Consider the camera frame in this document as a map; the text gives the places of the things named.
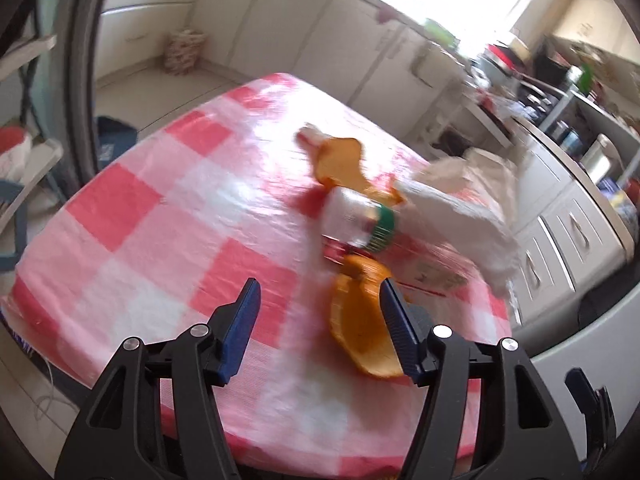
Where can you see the flat red packet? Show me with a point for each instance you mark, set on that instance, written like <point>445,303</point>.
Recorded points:
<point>436,273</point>

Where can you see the cream upper cabinets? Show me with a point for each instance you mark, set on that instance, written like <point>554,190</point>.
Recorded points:
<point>595,25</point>

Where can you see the dark door frame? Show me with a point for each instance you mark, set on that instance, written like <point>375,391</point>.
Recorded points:
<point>82,70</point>

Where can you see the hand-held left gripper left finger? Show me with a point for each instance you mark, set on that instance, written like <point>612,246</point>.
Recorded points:
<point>244,321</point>

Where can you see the dark bag on shelf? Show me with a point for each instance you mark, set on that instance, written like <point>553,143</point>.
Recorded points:
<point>450,142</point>

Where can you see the crumpled white plastic bag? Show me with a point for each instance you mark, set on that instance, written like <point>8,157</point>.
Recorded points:
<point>450,205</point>

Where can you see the red white checked tablecloth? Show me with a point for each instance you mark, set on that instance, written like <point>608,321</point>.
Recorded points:
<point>150,210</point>

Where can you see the black gas stove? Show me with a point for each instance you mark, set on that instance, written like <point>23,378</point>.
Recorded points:
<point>540,97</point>

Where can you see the red white plastic bag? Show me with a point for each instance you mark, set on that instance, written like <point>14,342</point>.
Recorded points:
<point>15,152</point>

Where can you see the lobed orange peel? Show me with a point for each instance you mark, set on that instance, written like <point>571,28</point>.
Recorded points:
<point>337,160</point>

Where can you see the crumpled white tissue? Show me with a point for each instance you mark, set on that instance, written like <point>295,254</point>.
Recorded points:
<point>311,134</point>

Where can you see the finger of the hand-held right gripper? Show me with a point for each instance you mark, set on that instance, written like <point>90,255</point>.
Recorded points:
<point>580,387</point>

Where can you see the blue bag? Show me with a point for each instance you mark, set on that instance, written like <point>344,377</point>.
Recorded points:
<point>116,142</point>

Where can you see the white appliance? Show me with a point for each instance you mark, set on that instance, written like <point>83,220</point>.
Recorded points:
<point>575,345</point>

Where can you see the red pot with lid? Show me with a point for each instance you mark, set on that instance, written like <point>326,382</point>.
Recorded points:
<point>502,56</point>

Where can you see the white shelf rack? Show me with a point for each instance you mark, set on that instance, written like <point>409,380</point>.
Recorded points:
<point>40,165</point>

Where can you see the long orange peel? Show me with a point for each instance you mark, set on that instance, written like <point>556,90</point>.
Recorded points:
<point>360,332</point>

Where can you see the small white plastic bottle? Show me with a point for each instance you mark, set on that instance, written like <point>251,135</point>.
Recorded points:
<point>350,215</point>

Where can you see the green bowl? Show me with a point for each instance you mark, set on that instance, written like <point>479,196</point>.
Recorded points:
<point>441,31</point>

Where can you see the cream wall cabinets row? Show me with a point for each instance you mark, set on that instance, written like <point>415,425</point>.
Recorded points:
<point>280,20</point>

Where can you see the floral waste basket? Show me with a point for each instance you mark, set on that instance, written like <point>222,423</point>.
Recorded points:
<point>183,51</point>

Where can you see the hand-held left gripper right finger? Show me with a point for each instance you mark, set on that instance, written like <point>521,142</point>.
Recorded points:
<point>395,331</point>

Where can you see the cream drawer cabinet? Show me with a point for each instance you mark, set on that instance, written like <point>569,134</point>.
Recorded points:
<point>555,230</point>

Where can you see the green bottle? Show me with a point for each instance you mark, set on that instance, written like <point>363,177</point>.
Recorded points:
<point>583,79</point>

